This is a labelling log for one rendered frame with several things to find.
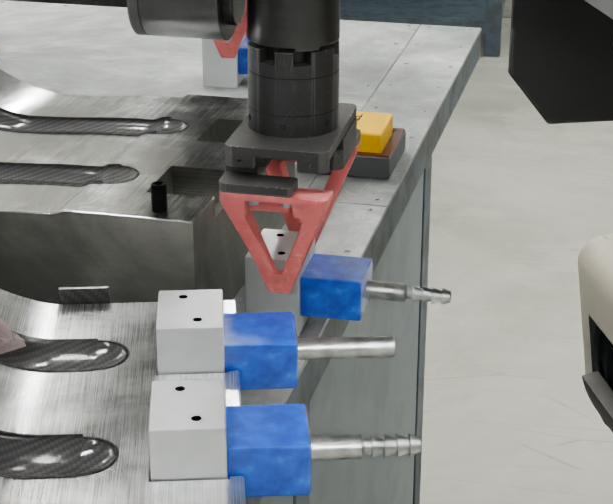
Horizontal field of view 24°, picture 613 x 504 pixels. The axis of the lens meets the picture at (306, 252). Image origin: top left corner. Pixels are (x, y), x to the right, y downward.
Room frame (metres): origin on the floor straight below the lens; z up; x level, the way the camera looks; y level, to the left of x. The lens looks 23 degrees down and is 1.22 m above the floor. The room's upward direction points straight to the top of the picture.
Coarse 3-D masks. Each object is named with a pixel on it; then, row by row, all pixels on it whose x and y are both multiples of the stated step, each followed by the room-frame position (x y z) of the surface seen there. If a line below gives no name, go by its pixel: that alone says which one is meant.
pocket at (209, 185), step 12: (180, 168) 0.93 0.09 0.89; (192, 168) 0.93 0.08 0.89; (204, 168) 0.93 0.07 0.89; (168, 180) 0.93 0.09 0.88; (180, 180) 0.93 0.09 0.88; (192, 180) 0.93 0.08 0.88; (204, 180) 0.93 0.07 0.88; (216, 180) 0.93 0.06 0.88; (168, 192) 0.92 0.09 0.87; (180, 192) 0.93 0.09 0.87; (192, 192) 0.93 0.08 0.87; (204, 192) 0.93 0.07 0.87; (216, 192) 0.93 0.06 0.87; (216, 204) 0.90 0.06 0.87; (216, 216) 0.88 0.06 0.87
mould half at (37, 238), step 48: (0, 96) 1.09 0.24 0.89; (48, 96) 1.12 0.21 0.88; (96, 96) 1.12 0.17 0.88; (144, 96) 1.11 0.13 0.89; (192, 96) 1.10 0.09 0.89; (0, 144) 1.00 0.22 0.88; (48, 144) 0.99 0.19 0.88; (96, 144) 0.99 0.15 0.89; (144, 144) 0.98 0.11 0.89; (192, 144) 0.98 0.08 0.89; (0, 192) 0.89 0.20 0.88; (48, 192) 0.89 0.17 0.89; (96, 192) 0.88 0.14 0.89; (144, 192) 0.88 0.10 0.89; (0, 240) 0.86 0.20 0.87; (48, 240) 0.85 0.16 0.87; (96, 240) 0.84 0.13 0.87; (144, 240) 0.84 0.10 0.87; (192, 240) 0.83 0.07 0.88; (240, 240) 0.93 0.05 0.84; (0, 288) 0.86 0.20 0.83; (48, 288) 0.85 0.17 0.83; (144, 288) 0.84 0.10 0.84; (192, 288) 0.83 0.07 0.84; (240, 288) 0.93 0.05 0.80
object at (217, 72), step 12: (204, 48) 1.43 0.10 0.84; (216, 48) 1.43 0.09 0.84; (240, 48) 1.43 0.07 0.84; (204, 60) 1.43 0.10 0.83; (216, 60) 1.43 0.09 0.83; (228, 60) 1.43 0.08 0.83; (240, 60) 1.43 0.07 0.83; (204, 72) 1.43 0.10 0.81; (216, 72) 1.43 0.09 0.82; (228, 72) 1.43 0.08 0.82; (240, 72) 1.43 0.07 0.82; (204, 84) 1.43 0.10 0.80; (216, 84) 1.43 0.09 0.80; (228, 84) 1.43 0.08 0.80
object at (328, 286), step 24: (264, 240) 0.89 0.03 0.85; (288, 240) 0.89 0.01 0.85; (312, 264) 0.88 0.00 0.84; (336, 264) 0.88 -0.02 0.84; (360, 264) 0.88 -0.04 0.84; (264, 288) 0.86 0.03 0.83; (312, 288) 0.85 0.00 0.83; (336, 288) 0.85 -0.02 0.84; (360, 288) 0.85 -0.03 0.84; (384, 288) 0.86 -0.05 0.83; (408, 288) 0.86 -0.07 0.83; (312, 312) 0.85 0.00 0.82; (336, 312) 0.85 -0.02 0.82; (360, 312) 0.85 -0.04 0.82
